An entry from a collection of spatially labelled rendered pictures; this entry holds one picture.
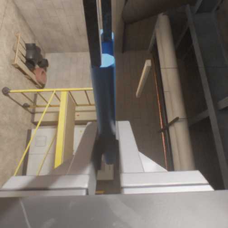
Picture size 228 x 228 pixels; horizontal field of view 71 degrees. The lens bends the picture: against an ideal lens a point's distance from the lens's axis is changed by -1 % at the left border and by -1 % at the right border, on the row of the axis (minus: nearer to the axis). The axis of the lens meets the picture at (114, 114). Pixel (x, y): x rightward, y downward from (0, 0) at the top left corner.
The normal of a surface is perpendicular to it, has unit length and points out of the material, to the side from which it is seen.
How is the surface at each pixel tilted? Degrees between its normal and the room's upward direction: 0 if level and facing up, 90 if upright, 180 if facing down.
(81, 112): 90
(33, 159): 97
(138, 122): 90
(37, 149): 90
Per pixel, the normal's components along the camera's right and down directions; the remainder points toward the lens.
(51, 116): 0.00, -0.30
